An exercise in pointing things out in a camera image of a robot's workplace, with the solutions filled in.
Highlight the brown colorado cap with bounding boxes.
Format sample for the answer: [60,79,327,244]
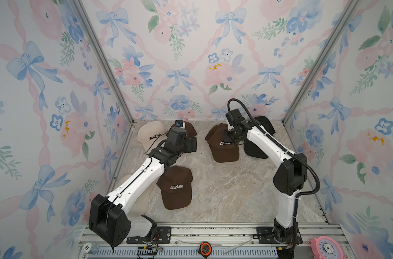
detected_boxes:
[207,129,240,163]
[205,123,228,141]
[157,166,193,210]
[167,121,198,139]

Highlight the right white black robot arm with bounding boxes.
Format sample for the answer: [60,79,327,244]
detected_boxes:
[225,109,307,246]

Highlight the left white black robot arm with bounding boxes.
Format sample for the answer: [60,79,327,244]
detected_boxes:
[88,127,197,248]

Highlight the black R cap back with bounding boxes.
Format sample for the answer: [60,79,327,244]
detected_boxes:
[244,115,276,159]

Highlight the cream Colorado cap back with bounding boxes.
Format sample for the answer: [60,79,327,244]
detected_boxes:
[137,121,167,153]

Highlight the cream colorado cap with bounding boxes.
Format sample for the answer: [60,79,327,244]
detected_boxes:
[127,182,155,219]
[137,121,167,153]

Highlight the cream Colorado cap front left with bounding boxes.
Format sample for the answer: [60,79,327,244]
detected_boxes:
[127,182,155,219]

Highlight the orange black tape measure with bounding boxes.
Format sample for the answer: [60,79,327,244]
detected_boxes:
[197,242,212,259]

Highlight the clear tape roll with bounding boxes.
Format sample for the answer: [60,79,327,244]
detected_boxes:
[82,242,100,255]

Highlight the pink round clock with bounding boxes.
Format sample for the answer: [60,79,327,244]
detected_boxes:
[310,236,345,259]

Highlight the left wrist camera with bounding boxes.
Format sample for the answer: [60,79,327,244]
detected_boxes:
[174,120,185,128]

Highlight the black corrugated cable hose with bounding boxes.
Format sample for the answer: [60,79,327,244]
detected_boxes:
[227,98,321,198]

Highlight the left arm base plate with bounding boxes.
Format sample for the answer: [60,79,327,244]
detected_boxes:
[126,227,172,245]

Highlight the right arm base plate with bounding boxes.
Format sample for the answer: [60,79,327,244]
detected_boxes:
[253,227,303,246]

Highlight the aluminium rail frame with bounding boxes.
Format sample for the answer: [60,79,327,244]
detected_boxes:
[73,222,356,259]

